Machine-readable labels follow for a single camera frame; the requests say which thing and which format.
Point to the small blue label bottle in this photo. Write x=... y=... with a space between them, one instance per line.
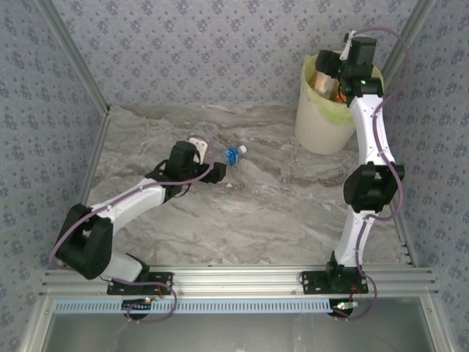
x=232 y=155

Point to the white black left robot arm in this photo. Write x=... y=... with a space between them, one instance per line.
x=128 y=201

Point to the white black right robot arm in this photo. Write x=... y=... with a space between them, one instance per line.
x=370 y=128

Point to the cream ribbed plastic bin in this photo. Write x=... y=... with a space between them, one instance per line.
x=318 y=128

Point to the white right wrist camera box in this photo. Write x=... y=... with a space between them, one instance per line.
x=345 y=45

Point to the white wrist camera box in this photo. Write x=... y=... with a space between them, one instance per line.
x=345 y=45
x=201 y=146

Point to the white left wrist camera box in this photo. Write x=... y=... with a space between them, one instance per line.
x=201 y=146

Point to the aluminium frame post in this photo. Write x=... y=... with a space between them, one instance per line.
x=73 y=55
x=406 y=36

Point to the aluminium mounting rail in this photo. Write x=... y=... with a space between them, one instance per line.
x=238 y=282

